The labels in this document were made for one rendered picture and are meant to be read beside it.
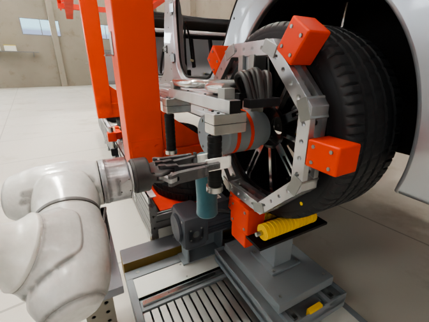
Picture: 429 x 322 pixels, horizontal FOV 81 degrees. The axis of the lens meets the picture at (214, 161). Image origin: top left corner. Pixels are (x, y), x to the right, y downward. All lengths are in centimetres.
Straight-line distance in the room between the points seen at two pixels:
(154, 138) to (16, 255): 88
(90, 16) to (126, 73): 199
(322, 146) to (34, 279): 57
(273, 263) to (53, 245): 95
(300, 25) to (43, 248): 64
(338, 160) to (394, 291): 114
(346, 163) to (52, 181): 59
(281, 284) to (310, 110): 75
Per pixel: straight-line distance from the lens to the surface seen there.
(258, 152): 100
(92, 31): 307
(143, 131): 117
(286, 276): 119
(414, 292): 172
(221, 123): 57
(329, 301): 124
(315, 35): 68
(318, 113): 66
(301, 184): 69
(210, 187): 63
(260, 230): 92
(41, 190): 50
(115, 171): 52
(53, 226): 41
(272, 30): 88
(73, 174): 51
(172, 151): 92
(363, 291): 160
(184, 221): 117
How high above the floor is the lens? 105
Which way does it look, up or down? 20 degrees down
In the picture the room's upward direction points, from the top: straight up
